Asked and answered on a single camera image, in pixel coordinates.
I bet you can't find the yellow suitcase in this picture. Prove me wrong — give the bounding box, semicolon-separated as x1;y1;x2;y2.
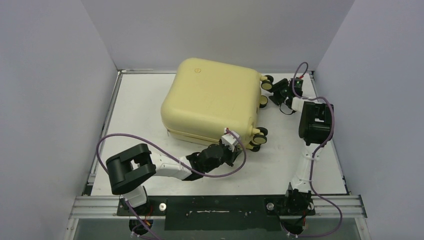
160;57;273;152

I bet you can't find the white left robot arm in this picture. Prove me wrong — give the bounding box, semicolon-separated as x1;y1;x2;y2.
106;143;242;215

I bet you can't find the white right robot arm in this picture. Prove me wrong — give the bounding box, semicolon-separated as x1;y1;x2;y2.
269;78;335;216

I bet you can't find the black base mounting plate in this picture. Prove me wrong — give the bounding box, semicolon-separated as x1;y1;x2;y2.
134;195;316;232

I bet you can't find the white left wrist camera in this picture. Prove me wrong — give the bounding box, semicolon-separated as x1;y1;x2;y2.
220;128;240;151

